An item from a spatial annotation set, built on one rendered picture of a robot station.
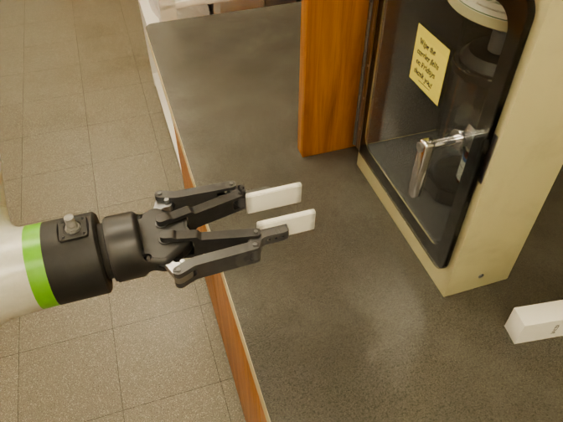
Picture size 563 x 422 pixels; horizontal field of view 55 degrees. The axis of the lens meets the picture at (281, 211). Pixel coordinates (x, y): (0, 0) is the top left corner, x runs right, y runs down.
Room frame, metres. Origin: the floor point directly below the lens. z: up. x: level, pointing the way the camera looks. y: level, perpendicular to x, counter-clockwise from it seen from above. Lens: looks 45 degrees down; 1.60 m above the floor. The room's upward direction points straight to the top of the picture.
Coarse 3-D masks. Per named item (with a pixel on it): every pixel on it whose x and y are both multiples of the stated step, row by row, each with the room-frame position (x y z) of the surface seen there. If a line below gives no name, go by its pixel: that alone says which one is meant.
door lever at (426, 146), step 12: (456, 132) 0.52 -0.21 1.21; (420, 144) 0.50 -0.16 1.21; (432, 144) 0.50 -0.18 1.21; (444, 144) 0.51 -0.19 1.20; (456, 144) 0.51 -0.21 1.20; (420, 156) 0.50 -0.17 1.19; (420, 168) 0.50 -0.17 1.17; (420, 180) 0.50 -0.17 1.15; (408, 192) 0.51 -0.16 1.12; (420, 192) 0.50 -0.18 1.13
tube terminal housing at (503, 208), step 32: (544, 0) 0.48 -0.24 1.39; (544, 32) 0.47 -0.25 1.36; (544, 64) 0.48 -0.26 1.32; (512, 96) 0.48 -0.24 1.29; (544, 96) 0.48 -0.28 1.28; (512, 128) 0.47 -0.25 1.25; (544, 128) 0.49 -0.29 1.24; (512, 160) 0.48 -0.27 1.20; (544, 160) 0.50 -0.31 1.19; (384, 192) 0.67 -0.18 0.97; (480, 192) 0.47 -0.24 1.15; (512, 192) 0.49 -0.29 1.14; (544, 192) 0.50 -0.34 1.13; (480, 224) 0.48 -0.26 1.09; (512, 224) 0.49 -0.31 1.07; (480, 256) 0.48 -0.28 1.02; (512, 256) 0.50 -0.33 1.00; (448, 288) 0.47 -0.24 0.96
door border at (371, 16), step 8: (376, 0) 0.75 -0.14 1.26; (368, 8) 0.77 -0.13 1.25; (376, 8) 0.75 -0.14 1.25; (368, 16) 0.77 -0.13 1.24; (376, 16) 0.75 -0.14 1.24; (368, 40) 0.76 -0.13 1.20; (368, 48) 0.76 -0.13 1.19; (368, 56) 0.76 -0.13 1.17; (520, 56) 0.48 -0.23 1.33; (368, 64) 0.75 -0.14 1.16; (360, 72) 0.77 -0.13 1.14; (368, 72) 0.75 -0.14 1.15; (360, 80) 0.77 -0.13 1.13; (368, 80) 0.75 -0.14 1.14; (512, 80) 0.48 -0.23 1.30; (360, 96) 0.77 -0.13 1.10; (360, 104) 0.76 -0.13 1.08; (360, 112) 0.76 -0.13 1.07; (360, 120) 0.76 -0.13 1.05; (360, 128) 0.75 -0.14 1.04; (360, 136) 0.75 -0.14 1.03
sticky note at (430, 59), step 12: (420, 24) 0.64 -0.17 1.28; (420, 36) 0.63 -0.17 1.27; (432, 36) 0.61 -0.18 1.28; (420, 48) 0.63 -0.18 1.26; (432, 48) 0.60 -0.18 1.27; (444, 48) 0.58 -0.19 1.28; (420, 60) 0.62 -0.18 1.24; (432, 60) 0.60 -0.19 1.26; (444, 60) 0.58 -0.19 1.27; (420, 72) 0.62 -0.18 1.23; (432, 72) 0.59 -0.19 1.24; (444, 72) 0.57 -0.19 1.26; (420, 84) 0.61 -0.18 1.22; (432, 84) 0.59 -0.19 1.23; (432, 96) 0.58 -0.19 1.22
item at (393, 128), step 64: (384, 0) 0.73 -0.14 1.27; (448, 0) 0.59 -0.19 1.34; (512, 0) 0.50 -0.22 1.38; (384, 64) 0.71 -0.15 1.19; (448, 64) 0.57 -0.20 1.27; (512, 64) 0.47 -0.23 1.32; (384, 128) 0.68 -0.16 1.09; (448, 128) 0.54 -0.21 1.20; (448, 192) 0.51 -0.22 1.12; (448, 256) 0.48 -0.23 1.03
